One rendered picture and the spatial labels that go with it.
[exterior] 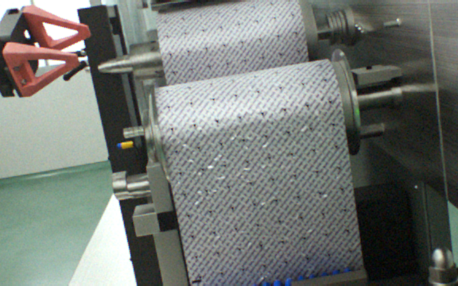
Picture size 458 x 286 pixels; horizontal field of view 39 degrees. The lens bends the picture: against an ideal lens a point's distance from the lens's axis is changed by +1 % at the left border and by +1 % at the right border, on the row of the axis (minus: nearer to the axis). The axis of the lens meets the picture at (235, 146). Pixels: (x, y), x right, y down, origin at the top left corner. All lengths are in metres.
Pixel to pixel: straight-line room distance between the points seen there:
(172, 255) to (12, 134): 5.87
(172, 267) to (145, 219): 0.09
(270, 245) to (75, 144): 5.83
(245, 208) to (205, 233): 0.06
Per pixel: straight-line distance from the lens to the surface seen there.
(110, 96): 1.16
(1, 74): 0.81
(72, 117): 6.59
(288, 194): 0.84
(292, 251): 0.87
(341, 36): 1.12
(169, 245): 0.95
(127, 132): 0.86
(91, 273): 1.42
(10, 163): 6.84
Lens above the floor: 1.41
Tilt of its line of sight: 13 degrees down
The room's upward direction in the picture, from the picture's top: 10 degrees counter-clockwise
